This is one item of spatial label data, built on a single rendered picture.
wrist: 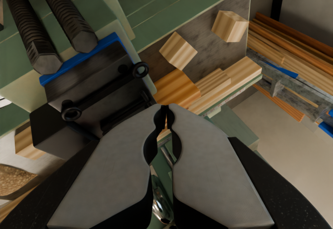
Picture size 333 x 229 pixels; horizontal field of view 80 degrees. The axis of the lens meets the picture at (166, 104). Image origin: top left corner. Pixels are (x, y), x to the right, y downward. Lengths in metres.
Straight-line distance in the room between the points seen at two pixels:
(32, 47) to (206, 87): 0.32
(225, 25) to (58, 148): 0.30
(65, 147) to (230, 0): 0.33
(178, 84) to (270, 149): 2.56
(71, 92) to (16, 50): 0.10
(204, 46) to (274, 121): 2.65
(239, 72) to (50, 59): 0.38
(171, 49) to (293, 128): 2.76
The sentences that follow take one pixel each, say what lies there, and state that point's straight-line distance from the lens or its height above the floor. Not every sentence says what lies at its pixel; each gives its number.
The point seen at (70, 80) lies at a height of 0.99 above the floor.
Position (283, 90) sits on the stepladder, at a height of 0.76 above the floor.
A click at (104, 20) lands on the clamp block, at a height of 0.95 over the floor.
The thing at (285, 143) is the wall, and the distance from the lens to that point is 2.91.
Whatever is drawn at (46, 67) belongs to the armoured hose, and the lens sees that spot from 0.22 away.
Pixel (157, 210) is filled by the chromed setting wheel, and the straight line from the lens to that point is 0.47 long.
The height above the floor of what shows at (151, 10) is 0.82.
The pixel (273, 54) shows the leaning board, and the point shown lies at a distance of 1.82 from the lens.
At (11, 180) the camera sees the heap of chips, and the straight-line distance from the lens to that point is 0.46.
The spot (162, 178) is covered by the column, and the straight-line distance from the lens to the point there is 0.58.
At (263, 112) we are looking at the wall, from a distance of 3.05.
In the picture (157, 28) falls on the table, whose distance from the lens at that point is 0.35.
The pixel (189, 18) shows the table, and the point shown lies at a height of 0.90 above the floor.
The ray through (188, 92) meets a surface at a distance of 0.35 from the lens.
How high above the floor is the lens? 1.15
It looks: 35 degrees down
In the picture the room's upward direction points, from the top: 144 degrees clockwise
